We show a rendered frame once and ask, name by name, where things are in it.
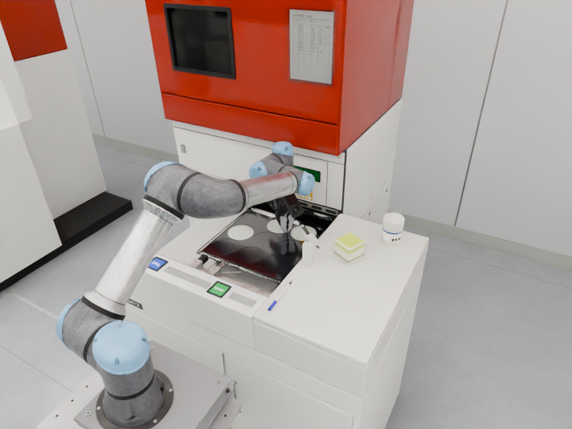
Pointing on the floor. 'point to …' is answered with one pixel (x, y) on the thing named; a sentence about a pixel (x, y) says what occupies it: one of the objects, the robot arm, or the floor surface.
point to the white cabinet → (282, 375)
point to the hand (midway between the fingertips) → (287, 230)
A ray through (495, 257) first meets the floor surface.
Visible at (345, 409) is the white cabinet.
